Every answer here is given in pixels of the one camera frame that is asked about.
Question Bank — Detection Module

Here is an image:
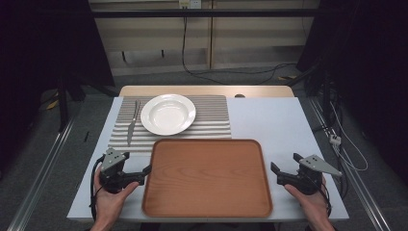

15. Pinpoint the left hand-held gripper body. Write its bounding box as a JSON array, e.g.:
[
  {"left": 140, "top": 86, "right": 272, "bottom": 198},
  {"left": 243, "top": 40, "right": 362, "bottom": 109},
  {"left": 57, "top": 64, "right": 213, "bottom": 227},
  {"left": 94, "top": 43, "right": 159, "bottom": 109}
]
[{"left": 98, "top": 146, "right": 131, "bottom": 194}]

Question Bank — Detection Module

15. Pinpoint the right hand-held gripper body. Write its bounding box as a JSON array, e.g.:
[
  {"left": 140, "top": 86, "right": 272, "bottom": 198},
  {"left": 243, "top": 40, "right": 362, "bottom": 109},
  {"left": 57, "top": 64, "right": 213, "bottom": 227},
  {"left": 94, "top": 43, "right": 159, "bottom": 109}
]
[{"left": 295, "top": 154, "right": 344, "bottom": 196}]

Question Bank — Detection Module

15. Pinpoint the person's right hand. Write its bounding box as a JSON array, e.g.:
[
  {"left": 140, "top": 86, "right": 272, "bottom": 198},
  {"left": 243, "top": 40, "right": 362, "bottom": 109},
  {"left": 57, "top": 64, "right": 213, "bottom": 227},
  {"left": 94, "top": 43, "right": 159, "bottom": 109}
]
[{"left": 284, "top": 176, "right": 332, "bottom": 226}]

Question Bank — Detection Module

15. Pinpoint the person's left hand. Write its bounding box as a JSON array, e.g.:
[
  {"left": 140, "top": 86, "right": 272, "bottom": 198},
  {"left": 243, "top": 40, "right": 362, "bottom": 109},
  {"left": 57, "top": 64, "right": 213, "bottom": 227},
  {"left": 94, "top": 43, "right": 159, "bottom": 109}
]
[{"left": 92, "top": 174, "right": 140, "bottom": 225}]

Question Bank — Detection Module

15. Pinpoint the metal fork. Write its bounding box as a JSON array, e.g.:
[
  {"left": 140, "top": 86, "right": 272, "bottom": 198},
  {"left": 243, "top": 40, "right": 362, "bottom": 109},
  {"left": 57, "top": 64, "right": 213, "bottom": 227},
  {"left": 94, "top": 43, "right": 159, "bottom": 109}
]
[{"left": 126, "top": 99, "right": 141, "bottom": 147}]

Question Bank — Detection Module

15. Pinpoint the white table board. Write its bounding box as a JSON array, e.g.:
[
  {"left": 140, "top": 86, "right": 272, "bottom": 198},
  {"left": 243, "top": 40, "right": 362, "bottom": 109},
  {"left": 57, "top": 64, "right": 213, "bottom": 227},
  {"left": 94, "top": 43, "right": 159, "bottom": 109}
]
[{"left": 66, "top": 96, "right": 350, "bottom": 223}]

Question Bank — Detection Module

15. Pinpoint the white deep plate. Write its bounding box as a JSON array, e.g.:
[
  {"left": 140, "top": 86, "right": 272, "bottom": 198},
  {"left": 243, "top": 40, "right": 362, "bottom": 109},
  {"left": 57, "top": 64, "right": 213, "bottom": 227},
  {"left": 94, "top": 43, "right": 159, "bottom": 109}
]
[{"left": 140, "top": 93, "right": 197, "bottom": 137}]

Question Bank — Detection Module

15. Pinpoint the brown wooden tray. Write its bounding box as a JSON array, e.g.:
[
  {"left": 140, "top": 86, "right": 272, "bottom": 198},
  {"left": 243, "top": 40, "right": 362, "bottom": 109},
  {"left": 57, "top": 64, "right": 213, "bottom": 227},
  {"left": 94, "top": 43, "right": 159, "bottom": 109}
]
[{"left": 141, "top": 138, "right": 274, "bottom": 218}]

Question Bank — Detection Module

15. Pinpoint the black metal stand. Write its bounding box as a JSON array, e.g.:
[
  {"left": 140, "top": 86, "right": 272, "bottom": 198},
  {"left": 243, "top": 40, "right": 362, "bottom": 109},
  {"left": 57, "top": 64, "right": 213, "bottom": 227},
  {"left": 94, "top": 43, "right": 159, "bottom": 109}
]
[{"left": 56, "top": 73, "right": 87, "bottom": 133}]

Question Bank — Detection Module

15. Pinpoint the grey striped placemat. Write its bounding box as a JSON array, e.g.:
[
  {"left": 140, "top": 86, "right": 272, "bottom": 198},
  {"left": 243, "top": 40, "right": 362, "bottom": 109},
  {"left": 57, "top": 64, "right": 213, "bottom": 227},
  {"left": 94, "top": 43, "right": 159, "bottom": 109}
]
[{"left": 108, "top": 94, "right": 233, "bottom": 154}]

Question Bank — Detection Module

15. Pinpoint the light wooden table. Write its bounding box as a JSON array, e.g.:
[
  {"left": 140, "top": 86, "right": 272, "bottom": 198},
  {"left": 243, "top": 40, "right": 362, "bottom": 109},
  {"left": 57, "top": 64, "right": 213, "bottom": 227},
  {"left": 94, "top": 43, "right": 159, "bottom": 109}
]
[{"left": 118, "top": 85, "right": 295, "bottom": 98}]

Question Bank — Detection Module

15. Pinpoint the dark curtain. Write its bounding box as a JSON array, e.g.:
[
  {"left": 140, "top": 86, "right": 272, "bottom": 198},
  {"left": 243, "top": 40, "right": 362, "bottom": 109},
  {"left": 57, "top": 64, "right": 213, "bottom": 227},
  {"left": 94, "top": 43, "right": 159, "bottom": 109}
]
[
  {"left": 0, "top": 0, "right": 115, "bottom": 162},
  {"left": 295, "top": 0, "right": 408, "bottom": 184}
]

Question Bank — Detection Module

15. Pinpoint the black horizontal bar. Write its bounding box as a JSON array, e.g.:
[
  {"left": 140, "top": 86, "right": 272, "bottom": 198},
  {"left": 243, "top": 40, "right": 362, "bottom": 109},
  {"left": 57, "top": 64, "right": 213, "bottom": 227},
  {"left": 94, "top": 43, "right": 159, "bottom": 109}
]
[{"left": 90, "top": 8, "right": 321, "bottom": 18}]

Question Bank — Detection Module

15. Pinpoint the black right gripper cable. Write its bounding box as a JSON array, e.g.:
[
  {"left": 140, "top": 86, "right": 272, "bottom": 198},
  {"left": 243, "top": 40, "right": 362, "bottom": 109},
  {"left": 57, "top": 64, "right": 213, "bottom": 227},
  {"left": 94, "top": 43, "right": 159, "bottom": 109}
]
[{"left": 317, "top": 182, "right": 333, "bottom": 218}]

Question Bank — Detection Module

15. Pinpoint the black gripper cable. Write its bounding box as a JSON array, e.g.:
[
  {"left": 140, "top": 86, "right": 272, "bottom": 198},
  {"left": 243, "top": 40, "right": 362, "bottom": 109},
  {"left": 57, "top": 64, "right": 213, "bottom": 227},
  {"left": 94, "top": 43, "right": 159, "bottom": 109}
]
[
  {"left": 89, "top": 155, "right": 107, "bottom": 222},
  {"left": 317, "top": 182, "right": 333, "bottom": 218}
]

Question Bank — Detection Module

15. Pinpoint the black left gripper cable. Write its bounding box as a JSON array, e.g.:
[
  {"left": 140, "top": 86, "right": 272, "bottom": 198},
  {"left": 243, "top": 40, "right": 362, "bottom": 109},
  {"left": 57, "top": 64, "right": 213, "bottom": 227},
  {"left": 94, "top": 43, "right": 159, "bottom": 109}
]
[{"left": 89, "top": 155, "right": 107, "bottom": 222}]

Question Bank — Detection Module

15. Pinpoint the metal floor rail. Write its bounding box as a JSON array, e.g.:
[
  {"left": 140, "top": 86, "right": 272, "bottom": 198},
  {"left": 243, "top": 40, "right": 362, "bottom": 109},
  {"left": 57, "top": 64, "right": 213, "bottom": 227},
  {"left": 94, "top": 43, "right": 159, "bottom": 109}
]
[
  {"left": 7, "top": 116, "right": 78, "bottom": 231},
  {"left": 308, "top": 95, "right": 393, "bottom": 231}
]

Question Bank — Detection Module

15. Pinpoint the white cable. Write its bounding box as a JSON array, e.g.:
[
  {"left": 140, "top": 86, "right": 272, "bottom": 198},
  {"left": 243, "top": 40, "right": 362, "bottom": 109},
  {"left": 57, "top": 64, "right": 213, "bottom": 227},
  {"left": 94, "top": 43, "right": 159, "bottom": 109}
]
[{"left": 328, "top": 101, "right": 370, "bottom": 172}]

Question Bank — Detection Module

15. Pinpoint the black wall cable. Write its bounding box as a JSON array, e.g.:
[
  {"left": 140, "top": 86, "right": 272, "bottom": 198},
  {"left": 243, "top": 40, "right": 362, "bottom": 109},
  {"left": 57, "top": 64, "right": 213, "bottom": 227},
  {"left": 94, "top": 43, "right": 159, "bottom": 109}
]
[{"left": 181, "top": 15, "right": 297, "bottom": 87}]

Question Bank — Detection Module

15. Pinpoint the white wall socket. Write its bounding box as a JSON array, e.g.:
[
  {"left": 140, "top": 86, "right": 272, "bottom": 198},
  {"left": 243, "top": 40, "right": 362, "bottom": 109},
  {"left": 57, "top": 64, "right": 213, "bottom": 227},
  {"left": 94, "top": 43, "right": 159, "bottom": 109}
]
[{"left": 178, "top": 0, "right": 203, "bottom": 10}]

